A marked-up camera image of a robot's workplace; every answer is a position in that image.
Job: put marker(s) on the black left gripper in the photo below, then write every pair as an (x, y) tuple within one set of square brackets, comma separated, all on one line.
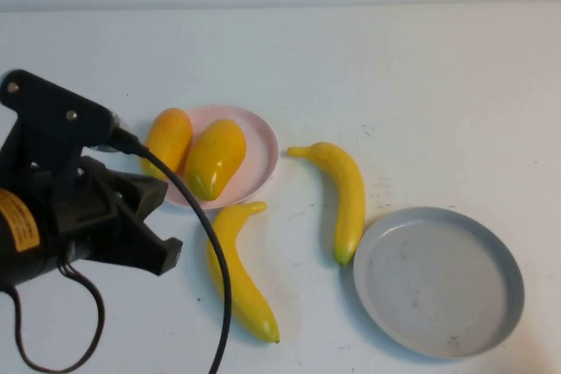
[(52, 225)]

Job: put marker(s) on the orange-tinted plastic mango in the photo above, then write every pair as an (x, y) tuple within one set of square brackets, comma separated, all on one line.
[(168, 137)]

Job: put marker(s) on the yellow plastic mango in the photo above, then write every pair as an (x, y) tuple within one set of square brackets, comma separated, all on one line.
[(215, 155)]

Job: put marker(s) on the yellow plastic banana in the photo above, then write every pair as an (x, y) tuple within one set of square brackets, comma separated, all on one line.
[(245, 286), (346, 199)]

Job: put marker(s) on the pink round plate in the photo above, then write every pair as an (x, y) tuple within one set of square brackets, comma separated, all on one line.
[(258, 150)]

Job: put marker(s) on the grey round plate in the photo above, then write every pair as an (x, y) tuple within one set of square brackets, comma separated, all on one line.
[(438, 286)]

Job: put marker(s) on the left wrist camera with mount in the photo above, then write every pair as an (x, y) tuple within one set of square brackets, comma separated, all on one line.
[(52, 102)]

